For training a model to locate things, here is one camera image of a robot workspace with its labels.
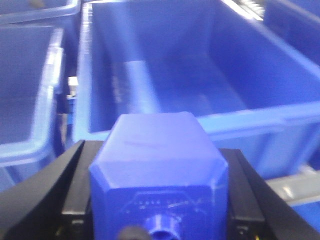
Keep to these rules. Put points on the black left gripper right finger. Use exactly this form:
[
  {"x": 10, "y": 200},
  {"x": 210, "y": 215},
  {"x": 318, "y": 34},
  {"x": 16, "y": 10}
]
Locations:
[{"x": 255, "y": 211}]

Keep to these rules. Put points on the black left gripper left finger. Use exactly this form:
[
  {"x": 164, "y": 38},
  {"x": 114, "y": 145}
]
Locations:
[{"x": 53, "y": 204}]

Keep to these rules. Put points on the blue block part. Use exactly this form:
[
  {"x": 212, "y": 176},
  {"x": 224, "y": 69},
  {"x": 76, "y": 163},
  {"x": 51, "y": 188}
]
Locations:
[{"x": 162, "y": 173}]

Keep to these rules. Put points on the blue target bin left arm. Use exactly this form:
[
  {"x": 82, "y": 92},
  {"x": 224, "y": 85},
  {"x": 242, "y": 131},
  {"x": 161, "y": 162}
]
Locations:
[{"x": 183, "y": 109}]

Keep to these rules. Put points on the blue neighbouring bin left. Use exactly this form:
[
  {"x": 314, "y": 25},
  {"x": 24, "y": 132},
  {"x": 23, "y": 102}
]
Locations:
[{"x": 31, "y": 71}]

